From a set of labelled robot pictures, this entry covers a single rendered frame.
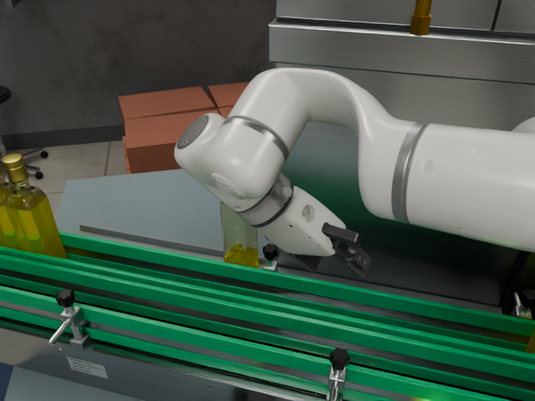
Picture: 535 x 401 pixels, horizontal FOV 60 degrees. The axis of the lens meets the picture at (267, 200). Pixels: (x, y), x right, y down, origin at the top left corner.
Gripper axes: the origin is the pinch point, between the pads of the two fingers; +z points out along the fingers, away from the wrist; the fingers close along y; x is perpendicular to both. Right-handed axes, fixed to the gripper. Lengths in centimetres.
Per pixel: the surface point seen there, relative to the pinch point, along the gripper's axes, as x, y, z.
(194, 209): -21, 79, 15
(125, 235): 1, 61, -6
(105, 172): -66, 258, 32
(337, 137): -23.3, 9.7, -2.1
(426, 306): -5.7, 0.9, 25.3
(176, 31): -164, 228, 9
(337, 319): 3.4, 8.9, 14.4
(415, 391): 9.6, -4.8, 20.7
